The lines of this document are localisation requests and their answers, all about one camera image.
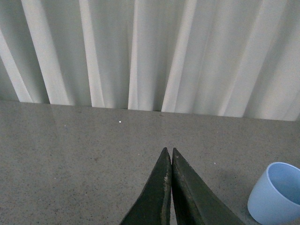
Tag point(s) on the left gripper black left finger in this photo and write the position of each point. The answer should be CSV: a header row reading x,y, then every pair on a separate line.
x,y
153,205

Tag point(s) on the white curtain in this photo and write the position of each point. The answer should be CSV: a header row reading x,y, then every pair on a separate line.
x,y
237,58

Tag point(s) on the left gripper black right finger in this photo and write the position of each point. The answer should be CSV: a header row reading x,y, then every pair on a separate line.
x,y
194,202

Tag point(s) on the light blue cup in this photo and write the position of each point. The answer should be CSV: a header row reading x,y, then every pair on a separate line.
x,y
275,198

